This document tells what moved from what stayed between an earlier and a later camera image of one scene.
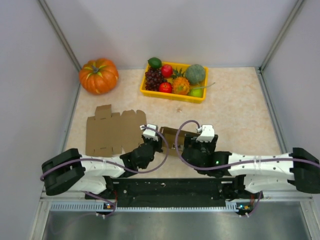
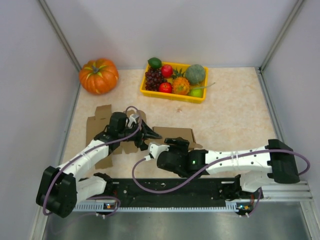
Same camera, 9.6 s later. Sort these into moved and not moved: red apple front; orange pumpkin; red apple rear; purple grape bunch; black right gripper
Moved: black right gripper
Not moved: red apple front; purple grape bunch; orange pumpkin; red apple rear
